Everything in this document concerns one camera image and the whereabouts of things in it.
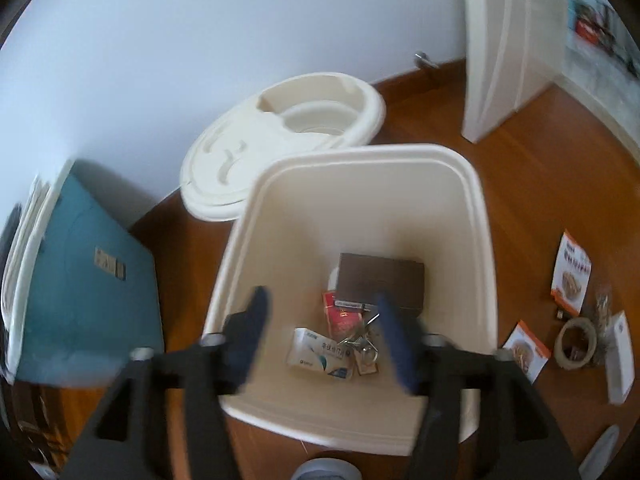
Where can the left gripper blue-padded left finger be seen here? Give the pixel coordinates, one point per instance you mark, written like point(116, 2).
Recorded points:
point(127, 435)

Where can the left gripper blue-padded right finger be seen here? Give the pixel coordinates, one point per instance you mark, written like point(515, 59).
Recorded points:
point(517, 436)

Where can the orange snack packet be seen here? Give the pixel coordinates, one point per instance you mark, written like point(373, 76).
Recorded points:
point(527, 350)
point(571, 275)

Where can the tape roll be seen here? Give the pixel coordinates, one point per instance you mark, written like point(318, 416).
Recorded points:
point(576, 344)

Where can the long white carton box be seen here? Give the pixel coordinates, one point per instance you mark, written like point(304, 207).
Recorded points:
point(619, 359)

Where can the metal keyring clip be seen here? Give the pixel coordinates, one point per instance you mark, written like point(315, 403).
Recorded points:
point(365, 351)

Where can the cotton swabs plastic bag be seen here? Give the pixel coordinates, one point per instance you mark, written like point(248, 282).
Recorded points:
point(602, 317)

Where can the red cigarette pack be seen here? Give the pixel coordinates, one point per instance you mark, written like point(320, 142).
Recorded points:
point(344, 326)

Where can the brown box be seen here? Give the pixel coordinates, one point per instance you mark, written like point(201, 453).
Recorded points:
point(361, 279)

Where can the green white small box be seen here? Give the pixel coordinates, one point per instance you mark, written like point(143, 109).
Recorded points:
point(320, 354)

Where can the beige square trash bin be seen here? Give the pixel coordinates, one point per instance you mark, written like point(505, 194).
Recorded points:
point(408, 221)

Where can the white bedroom door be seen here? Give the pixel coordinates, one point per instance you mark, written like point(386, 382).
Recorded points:
point(514, 51)

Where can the right white slipper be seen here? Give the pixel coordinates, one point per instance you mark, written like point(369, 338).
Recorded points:
point(598, 458)

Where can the white slipper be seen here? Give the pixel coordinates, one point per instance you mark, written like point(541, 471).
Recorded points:
point(598, 458)
point(326, 468)

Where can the teal storage box white lid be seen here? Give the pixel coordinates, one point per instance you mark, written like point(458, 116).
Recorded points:
point(79, 293)

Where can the left white slipper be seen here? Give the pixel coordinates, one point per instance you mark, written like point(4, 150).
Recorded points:
point(326, 468)

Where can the cream round lidded bucket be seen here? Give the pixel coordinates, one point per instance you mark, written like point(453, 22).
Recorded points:
point(306, 113)

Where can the metal door stopper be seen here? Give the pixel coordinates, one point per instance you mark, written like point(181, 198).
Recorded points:
point(424, 62)

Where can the red crate in hallway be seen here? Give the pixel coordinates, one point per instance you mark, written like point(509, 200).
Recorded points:
point(587, 30)

